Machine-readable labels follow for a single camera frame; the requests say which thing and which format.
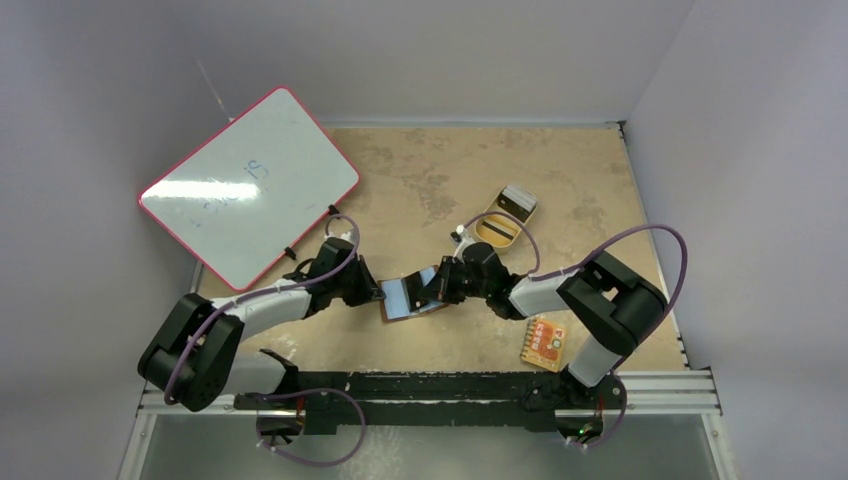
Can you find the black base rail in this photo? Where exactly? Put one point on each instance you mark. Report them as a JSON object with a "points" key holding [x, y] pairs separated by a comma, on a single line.
{"points": [[538, 401]]}

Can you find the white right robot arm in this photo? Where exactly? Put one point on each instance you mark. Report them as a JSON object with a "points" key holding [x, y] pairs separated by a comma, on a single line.
{"points": [[618, 307]]}

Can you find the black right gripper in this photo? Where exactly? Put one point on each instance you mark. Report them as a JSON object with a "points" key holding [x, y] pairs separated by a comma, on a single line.
{"points": [[441, 283]]}

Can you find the beige oval tray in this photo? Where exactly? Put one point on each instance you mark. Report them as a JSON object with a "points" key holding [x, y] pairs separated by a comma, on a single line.
{"points": [[498, 228]]}

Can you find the pink framed whiteboard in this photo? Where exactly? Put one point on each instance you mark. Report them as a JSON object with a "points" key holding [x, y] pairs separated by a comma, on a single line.
{"points": [[252, 191]]}

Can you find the orange spiral notebook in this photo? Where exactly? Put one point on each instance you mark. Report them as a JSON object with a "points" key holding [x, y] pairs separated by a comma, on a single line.
{"points": [[544, 344]]}

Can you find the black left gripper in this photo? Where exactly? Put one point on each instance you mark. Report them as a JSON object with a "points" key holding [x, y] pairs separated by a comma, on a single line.
{"points": [[368, 291]]}

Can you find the black credit card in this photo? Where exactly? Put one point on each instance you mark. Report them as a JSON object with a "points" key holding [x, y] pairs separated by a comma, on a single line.
{"points": [[411, 285]]}

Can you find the brown leather card holder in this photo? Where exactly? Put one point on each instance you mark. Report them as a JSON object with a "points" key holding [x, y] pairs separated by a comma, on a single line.
{"points": [[401, 300]]}

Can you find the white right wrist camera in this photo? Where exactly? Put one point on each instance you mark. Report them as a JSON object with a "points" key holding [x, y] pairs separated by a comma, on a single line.
{"points": [[462, 239]]}

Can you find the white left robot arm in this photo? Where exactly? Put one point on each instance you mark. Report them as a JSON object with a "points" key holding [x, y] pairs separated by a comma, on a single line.
{"points": [[193, 355]]}

